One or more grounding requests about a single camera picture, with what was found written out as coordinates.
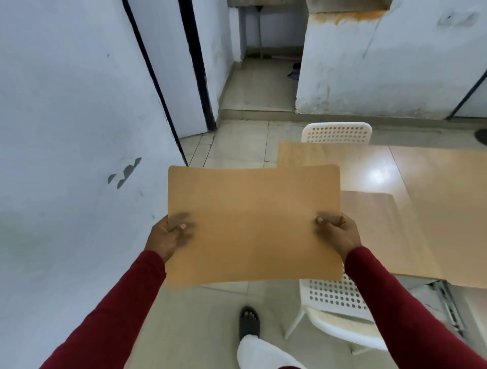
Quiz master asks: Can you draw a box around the black slide sandal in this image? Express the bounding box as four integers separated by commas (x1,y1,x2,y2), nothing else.
239,306,262,341

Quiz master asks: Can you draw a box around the person's right forearm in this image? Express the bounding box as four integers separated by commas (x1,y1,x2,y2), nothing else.
344,246,487,369

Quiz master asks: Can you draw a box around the person's left hand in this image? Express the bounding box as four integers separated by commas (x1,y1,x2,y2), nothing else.
145,214,195,264

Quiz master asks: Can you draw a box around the metal table frame rail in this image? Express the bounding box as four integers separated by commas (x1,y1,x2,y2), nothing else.
433,281,467,337

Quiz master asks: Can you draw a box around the person's right hand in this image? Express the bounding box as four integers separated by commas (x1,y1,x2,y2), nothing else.
315,212,362,263

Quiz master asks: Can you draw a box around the brown paper file folder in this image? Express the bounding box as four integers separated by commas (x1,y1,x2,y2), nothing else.
164,164,344,288

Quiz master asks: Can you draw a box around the white door panel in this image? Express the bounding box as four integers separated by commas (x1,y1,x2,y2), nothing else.
127,0,208,139

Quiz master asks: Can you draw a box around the black door frame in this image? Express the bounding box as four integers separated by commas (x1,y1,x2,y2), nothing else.
178,0,217,132

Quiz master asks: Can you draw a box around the white perforated plastic chair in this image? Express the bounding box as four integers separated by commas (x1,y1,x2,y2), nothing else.
285,268,389,356
301,122,373,145

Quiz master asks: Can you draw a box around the person's left forearm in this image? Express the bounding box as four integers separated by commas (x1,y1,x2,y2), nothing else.
40,250,167,369

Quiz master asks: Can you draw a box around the person's white trouser leg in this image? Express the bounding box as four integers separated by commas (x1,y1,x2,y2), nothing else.
237,335,307,369

